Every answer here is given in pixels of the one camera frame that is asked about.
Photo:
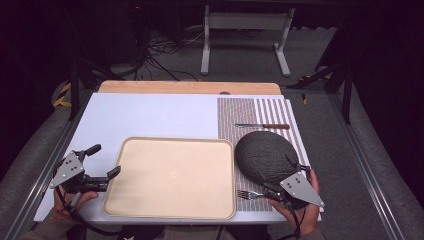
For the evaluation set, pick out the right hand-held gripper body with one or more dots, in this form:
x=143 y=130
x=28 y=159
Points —
x=300 y=190

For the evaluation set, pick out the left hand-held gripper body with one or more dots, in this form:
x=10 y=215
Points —
x=68 y=168

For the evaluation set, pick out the metal fork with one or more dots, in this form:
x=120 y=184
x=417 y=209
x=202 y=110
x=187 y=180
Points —
x=250 y=195

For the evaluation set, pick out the beige rectangular tray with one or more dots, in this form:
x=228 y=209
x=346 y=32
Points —
x=170 y=178

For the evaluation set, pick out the person's right hand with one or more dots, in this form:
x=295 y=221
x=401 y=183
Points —
x=308 y=216

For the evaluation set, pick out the person's left hand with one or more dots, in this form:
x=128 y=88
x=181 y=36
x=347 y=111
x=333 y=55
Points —
x=78 y=199

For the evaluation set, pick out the dark round textured plate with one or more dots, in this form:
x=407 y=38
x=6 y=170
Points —
x=263 y=156

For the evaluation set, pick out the yellow and black tape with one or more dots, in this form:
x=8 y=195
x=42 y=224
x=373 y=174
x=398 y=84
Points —
x=313 y=78
x=63 y=96

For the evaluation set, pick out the black stand legs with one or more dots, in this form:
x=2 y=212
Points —
x=336 y=83
x=78 y=86

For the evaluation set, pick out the striped placemat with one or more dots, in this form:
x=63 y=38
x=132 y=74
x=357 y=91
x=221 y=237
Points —
x=240 y=113

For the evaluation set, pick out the wooden board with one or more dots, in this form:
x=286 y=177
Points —
x=190 y=87

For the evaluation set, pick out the grey metal stand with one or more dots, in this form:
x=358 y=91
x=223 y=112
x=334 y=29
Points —
x=246 y=21

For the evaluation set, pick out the aluminium rail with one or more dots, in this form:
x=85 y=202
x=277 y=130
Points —
x=43 y=176
x=363 y=166

